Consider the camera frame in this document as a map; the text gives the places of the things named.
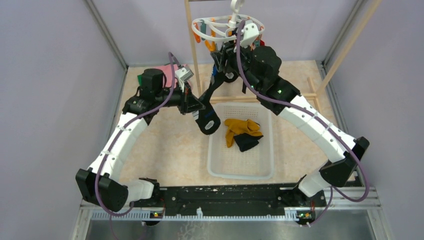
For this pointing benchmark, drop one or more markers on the yellow sock with brown stripes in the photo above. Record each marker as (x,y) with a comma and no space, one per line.
(234,127)

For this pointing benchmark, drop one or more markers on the black sock plain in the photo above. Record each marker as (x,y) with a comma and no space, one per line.
(246,141)

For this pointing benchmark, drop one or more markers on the white round clip hanger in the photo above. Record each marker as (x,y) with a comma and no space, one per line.
(226,28)

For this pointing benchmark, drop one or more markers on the green cloth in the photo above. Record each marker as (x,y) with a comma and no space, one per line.
(142,80)

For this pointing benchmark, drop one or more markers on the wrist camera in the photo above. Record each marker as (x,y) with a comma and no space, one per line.
(249,32)
(183,75)

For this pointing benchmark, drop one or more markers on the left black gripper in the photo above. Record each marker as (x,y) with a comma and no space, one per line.
(190,103)

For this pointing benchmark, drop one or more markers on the wooden drying rack frame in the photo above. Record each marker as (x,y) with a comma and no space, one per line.
(359,16)

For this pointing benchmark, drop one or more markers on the white plastic basket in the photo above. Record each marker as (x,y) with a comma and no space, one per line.
(230,163)

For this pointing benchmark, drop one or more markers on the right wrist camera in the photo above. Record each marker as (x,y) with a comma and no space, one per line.
(249,32)

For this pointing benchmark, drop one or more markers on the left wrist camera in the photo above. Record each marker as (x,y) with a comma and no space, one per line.
(183,75)

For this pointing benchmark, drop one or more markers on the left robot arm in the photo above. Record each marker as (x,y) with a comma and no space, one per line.
(99,183)

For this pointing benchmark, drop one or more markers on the black sock with grey patches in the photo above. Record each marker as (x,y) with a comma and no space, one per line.
(207,119)

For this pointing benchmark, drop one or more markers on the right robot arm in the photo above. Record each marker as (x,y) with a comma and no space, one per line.
(260,67)

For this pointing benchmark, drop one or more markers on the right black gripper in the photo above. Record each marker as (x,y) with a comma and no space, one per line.
(224,58)

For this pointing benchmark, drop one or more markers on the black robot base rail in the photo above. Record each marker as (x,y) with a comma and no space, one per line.
(240,201)

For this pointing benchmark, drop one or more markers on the pink cloth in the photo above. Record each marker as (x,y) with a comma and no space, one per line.
(164,76)

